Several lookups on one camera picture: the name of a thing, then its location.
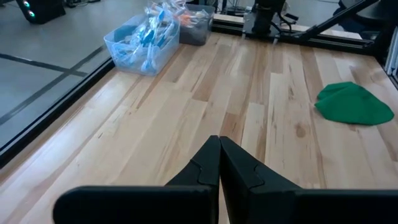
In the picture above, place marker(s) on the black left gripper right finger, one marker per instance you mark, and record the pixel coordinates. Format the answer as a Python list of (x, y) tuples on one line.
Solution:
[(280, 205)]

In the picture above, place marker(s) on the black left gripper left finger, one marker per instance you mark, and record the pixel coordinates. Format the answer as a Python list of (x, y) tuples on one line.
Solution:
[(140, 205)]

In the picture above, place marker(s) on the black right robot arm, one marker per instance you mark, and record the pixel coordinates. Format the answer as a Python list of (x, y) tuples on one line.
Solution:
[(264, 18)]

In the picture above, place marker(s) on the green cloth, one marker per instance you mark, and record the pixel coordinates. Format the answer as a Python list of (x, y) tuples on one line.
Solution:
[(351, 105)]

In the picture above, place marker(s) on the clear plastic bin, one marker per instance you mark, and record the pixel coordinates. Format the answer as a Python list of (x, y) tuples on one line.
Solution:
[(124, 67)]

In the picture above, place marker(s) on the grey translucent plastic bin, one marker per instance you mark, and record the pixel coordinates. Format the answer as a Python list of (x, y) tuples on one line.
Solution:
[(194, 35)]

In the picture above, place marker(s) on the computer tower with blue lights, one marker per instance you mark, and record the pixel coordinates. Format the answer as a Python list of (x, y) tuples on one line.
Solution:
[(40, 11)]

